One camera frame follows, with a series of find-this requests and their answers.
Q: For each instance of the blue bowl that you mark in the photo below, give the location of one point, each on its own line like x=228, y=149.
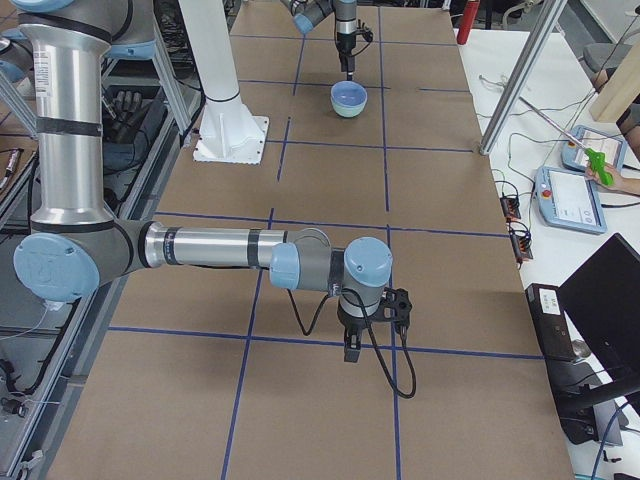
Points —
x=348, y=89

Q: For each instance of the green bowl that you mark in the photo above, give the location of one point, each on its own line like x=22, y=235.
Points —
x=348, y=107

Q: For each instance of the person hand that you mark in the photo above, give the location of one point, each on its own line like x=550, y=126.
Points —
x=619, y=183

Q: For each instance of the red bottle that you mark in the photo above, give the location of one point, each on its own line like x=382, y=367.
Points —
x=467, y=21

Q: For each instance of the black box computer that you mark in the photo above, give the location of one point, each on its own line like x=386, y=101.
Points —
x=548, y=316

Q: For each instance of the near orange connector block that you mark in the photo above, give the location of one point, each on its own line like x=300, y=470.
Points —
x=521, y=239

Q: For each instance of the orange connector block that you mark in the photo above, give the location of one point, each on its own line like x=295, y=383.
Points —
x=521, y=239
x=510, y=201

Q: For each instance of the far orange connector block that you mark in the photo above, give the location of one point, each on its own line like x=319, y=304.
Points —
x=510, y=201

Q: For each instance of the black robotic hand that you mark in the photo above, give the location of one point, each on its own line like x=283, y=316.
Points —
x=123, y=115

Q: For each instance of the near teach pendant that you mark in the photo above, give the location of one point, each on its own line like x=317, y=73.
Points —
x=569, y=200

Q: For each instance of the teach pendant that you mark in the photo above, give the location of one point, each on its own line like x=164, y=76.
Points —
x=614, y=147
x=569, y=200

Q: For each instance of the black laptop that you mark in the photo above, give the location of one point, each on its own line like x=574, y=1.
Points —
x=601, y=299

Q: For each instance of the green grabber tool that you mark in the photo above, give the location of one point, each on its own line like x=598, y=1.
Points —
x=596, y=159

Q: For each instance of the wooden board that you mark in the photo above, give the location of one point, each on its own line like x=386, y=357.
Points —
x=617, y=92

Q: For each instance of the far teach pendant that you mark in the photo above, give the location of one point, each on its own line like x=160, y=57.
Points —
x=614, y=147

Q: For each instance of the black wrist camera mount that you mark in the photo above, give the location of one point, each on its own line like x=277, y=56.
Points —
x=394, y=307

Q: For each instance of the white pedestal base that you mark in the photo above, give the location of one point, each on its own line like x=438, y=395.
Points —
x=228, y=131

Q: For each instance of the aluminium frame post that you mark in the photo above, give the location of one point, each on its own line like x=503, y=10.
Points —
x=548, y=17

